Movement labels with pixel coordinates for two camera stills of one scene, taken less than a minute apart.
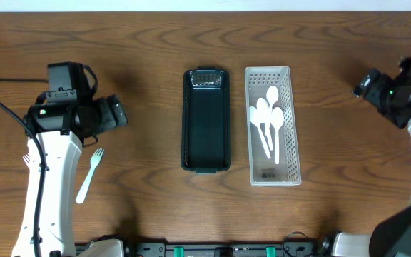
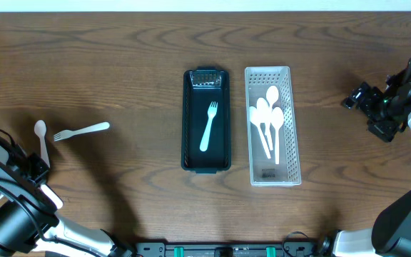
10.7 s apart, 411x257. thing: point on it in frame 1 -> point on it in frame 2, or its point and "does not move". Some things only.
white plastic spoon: (272, 96) does not move
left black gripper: (118, 113) -> (36, 167)
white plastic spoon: (277, 121) does not move
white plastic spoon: (256, 120) does not move
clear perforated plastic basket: (265, 172) does not move
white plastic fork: (96, 158) -> (211, 113)
